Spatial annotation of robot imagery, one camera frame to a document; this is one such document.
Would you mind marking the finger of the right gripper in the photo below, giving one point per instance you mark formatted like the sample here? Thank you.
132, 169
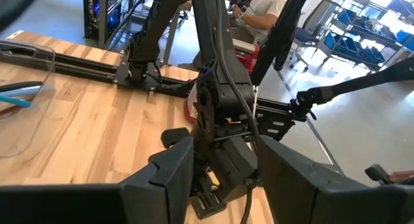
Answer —
207, 206
176, 138

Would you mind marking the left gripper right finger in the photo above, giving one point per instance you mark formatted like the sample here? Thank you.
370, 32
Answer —
323, 201

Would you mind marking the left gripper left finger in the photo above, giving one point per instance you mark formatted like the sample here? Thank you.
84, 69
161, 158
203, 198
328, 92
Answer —
97, 204

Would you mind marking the small blue spoon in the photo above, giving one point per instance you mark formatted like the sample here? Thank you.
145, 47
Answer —
16, 101

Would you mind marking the large light blue spoon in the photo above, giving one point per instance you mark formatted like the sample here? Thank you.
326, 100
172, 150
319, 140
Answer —
19, 92

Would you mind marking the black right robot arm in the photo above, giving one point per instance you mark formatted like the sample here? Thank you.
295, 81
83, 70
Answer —
207, 39

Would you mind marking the black armrest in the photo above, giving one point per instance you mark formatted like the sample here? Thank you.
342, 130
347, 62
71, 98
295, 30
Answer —
378, 173

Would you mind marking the person's hand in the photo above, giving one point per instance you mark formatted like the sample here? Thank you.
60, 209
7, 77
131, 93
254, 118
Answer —
402, 176

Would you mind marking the clear plastic bin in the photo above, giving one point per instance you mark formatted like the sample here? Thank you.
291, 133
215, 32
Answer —
32, 127

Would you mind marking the black slanted support pole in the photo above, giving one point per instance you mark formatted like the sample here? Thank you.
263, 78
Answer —
281, 33

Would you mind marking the office chair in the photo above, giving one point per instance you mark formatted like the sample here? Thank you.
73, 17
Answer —
310, 36

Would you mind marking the black computer tower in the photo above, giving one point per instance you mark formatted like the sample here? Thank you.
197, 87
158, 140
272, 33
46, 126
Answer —
93, 17

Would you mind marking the person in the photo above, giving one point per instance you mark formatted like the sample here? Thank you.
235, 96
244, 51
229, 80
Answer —
268, 10

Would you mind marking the shelf with blue bins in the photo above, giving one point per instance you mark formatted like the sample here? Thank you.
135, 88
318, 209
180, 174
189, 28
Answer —
355, 46

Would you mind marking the black metal table frame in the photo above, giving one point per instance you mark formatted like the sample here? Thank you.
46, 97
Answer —
81, 63

